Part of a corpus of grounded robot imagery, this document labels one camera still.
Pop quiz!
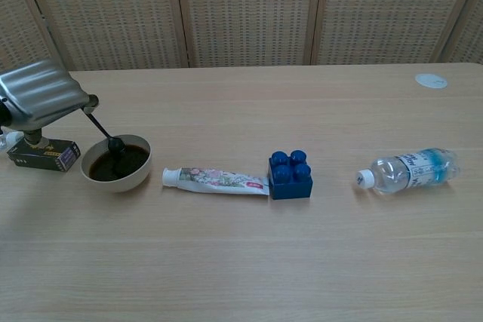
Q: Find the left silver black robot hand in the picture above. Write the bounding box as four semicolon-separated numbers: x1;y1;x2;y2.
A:
0;58;100;146

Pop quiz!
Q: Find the black plastic spoon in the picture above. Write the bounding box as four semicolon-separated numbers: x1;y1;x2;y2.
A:
85;109;128;159

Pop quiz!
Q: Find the cup of dark coffee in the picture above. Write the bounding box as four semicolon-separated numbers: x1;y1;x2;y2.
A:
80;134;153;193

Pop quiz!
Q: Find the white floral toothpaste tube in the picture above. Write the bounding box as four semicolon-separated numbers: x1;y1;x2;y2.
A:
162;165;272;197

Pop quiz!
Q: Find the black box gold print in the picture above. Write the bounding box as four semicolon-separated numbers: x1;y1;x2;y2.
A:
6;136;82;173

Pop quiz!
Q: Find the woven bamboo folding screen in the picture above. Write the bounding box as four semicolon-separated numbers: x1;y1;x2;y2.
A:
0;0;483;72

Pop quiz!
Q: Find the blue toy building block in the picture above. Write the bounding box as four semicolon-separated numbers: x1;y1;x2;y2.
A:
268;149;314;201

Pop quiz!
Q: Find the blue label water bottle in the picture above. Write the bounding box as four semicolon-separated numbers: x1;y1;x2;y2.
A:
355;147;462;195

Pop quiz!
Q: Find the white round table grommet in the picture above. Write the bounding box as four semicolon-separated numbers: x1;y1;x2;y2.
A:
414;72;448;89

